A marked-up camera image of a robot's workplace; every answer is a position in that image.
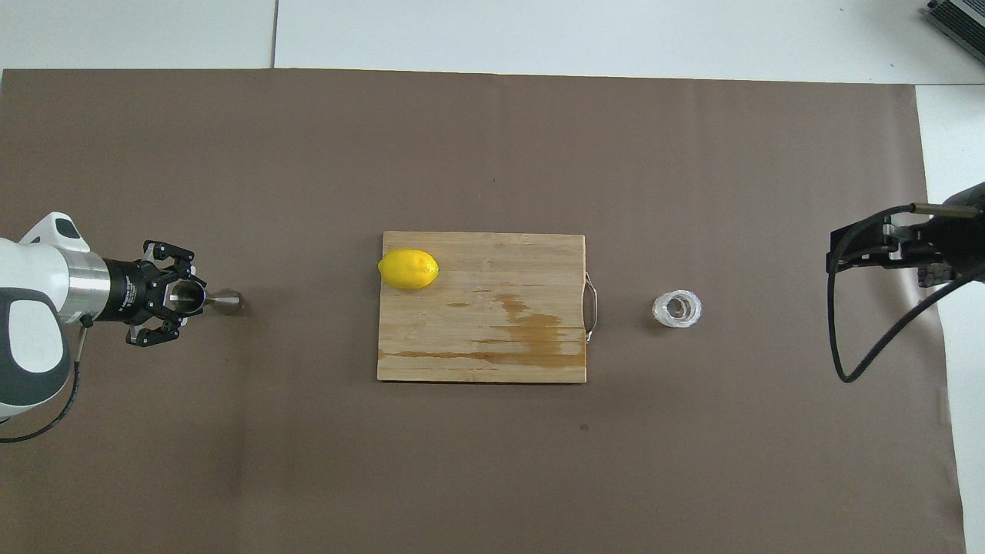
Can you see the grey finned metal device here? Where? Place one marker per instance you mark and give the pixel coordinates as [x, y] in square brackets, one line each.
[958, 19]

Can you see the yellow lemon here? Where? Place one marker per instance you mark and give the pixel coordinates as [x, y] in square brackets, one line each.
[409, 269]

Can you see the brown paper table mat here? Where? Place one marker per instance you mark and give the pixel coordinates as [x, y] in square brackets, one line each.
[462, 462]

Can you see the wooden cutting board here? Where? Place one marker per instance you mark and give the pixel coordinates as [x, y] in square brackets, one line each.
[477, 338]

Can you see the clear faceted glass cup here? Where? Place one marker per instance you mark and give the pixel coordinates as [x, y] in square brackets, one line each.
[677, 309]

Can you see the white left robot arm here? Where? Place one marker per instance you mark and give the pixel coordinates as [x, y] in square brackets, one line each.
[31, 331]

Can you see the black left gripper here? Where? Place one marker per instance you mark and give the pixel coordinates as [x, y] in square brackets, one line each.
[135, 292]

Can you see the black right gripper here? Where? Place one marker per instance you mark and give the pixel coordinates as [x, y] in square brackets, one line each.
[962, 235]

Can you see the steel double jigger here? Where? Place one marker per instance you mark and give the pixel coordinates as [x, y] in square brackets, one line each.
[227, 302]

